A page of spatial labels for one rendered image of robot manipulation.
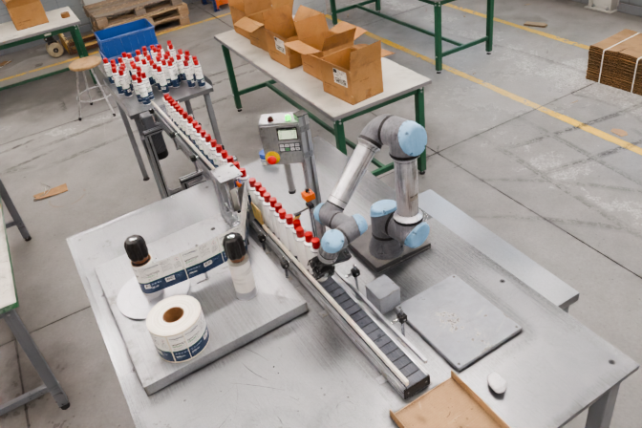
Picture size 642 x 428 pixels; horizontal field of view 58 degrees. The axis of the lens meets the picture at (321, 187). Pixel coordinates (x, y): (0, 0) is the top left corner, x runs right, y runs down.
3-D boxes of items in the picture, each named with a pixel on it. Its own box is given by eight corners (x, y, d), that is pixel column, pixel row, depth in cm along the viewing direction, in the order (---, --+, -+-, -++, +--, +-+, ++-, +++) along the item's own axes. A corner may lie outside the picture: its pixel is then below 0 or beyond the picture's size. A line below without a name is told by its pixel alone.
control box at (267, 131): (269, 154, 248) (261, 114, 238) (309, 150, 246) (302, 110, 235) (266, 166, 240) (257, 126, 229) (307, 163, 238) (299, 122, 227)
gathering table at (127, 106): (139, 178, 499) (102, 78, 447) (205, 152, 522) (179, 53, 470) (165, 218, 445) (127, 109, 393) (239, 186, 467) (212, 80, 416)
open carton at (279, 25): (258, 61, 475) (248, 15, 454) (305, 44, 492) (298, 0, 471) (281, 74, 446) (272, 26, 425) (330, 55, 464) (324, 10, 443)
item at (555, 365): (67, 242, 296) (66, 238, 295) (318, 138, 351) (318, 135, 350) (230, 678, 140) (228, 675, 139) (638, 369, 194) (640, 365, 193)
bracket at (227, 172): (209, 172, 271) (209, 170, 271) (231, 162, 275) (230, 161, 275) (221, 184, 261) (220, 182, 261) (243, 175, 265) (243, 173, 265)
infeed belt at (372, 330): (219, 184, 317) (217, 179, 314) (232, 179, 320) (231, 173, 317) (407, 395, 194) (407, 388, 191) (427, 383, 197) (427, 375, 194)
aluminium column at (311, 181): (315, 243, 267) (292, 113, 229) (323, 239, 268) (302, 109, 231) (320, 248, 263) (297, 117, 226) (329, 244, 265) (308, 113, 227)
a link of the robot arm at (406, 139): (405, 228, 246) (398, 109, 218) (433, 243, 235) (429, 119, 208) (385, 241, 240) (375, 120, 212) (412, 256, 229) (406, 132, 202)
